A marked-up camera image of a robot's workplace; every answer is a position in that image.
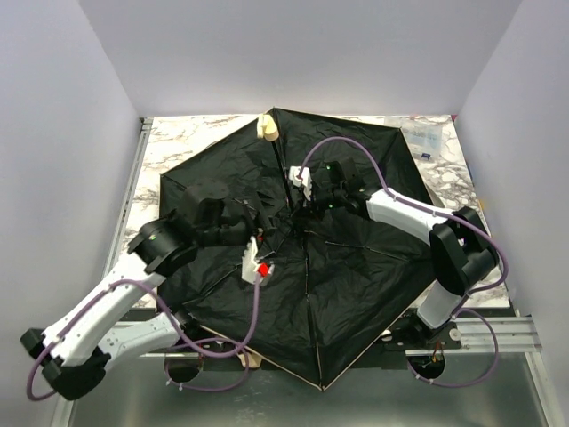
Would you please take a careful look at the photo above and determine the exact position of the black and beige umbrella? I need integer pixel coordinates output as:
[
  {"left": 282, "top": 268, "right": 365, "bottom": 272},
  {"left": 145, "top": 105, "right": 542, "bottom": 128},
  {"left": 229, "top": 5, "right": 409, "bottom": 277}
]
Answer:
[{"left": 159, "top": 108, "right": 434, "bottom": 390}]

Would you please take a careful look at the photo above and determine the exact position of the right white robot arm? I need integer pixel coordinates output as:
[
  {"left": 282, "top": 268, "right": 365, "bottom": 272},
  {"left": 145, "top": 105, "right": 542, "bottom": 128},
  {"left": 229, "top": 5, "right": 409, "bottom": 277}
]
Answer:
[{"left": 303, "top": 159, "right": 499, "bottom": 330}]

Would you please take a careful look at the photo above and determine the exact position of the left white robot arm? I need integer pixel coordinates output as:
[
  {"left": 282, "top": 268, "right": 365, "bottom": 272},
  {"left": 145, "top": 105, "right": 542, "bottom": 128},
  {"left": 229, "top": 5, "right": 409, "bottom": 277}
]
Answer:
[{"left": 20, "top": 179, "right": 275, "bottom": 401}]

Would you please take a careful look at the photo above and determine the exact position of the clear plastic parts box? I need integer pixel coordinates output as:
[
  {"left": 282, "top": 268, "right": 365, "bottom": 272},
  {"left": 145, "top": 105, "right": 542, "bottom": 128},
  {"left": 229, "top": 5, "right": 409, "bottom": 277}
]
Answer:
[{"left": 400, "top": 117, "right": 442, "bottom": 161}]

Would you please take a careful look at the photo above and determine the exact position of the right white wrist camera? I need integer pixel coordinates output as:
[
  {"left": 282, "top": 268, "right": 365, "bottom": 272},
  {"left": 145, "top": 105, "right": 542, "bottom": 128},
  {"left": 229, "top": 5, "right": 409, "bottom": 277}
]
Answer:
[{"left": 288, "top": 166, "right": 312, "bottom": 201}]

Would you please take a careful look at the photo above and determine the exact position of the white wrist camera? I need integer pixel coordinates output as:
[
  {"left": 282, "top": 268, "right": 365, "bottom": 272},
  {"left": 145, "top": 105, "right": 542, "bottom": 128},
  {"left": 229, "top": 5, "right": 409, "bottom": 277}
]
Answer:
[
  {"left": 241, "top": 237, "right": 275, "bottom": 286},
  {"left": 288, "top": 166, "right": 312, "bottom": 201}
]

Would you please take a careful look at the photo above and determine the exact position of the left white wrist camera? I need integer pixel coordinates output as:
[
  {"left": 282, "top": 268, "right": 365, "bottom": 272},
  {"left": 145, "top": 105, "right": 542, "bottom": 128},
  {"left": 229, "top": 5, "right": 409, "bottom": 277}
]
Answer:
[{"left": 241, "top": 237, "right": 275, "bottom": 286}]

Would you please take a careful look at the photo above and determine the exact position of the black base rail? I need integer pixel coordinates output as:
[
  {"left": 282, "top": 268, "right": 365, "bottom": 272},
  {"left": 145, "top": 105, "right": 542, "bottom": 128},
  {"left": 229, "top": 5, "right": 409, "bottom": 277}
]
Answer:
[{"left": 146, "top": 306, "right": 463, "bottom": 370}]

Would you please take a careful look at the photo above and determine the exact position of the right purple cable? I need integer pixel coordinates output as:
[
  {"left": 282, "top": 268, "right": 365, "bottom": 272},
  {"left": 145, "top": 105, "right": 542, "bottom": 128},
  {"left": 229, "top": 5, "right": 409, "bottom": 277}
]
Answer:
[{"left": 300, "top": 136, "right": 512, "bottom": 388}]

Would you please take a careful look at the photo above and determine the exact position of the aluminium frame rail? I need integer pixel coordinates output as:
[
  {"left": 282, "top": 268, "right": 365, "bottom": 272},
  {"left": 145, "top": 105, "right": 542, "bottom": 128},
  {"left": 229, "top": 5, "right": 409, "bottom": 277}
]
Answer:
[{"left": 48, "top": 117, "right": 155, "bottom": 426}]

